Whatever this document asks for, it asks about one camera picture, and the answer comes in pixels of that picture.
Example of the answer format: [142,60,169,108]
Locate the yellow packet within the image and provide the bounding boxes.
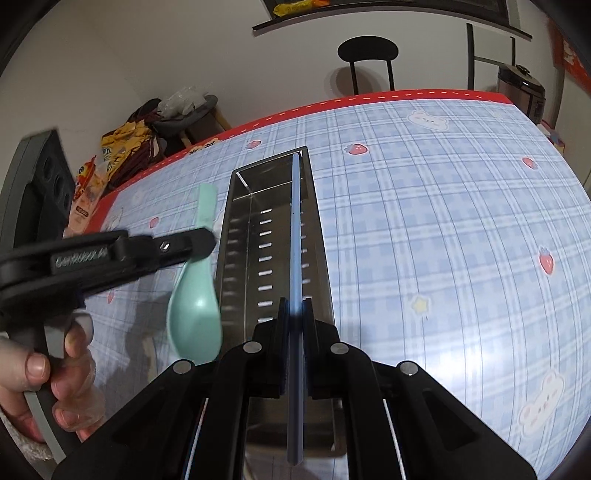
[273,0,331,16]

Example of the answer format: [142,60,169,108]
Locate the peach snack packet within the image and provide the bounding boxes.
[68,184,108,237]

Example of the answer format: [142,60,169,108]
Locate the yellow snack bag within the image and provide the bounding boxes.
[101,121,156,189]

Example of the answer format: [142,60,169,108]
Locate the grey stool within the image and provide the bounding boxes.
[152,95,232,145]

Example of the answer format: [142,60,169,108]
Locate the blue chopstick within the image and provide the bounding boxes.
[286,153,306,466]

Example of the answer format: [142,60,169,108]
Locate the stainless steel utensil tray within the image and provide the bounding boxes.
[213,146,348,459]

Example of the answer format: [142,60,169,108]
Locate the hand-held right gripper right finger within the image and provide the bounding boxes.
[302,298,539,480]

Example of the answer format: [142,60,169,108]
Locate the green spoon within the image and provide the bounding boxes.
[167,183,223,363]

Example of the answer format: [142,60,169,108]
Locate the orange snack packet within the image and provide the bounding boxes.
[73,156,101,197]

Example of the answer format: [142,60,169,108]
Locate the red wall decoration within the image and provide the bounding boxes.
[553,30,591,95]

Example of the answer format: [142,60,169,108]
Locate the black round-back chair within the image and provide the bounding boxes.
[337,37,400,92]

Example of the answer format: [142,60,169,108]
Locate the dark wall shelf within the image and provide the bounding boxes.
[252,0,533,40]

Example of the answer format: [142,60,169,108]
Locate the person's left hand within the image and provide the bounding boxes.
[0,309,107,444]

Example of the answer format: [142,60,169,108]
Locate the plaid tablecloth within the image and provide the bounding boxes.
[62,90,591,480]

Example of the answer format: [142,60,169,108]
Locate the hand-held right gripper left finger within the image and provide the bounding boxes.
[53,298,291,480]

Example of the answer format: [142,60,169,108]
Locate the black frame chair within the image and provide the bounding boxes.
[466,23,519,91]

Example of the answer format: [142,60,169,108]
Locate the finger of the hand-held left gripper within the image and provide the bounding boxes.
[124,227,217,274]

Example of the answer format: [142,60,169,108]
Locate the rice cooker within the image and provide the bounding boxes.
[497,64,547,126]

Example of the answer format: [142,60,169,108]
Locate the clear plastic bag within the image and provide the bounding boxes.
[158,86,209,116]

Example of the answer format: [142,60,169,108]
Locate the dark red cloth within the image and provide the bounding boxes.
[115,98,188,188]

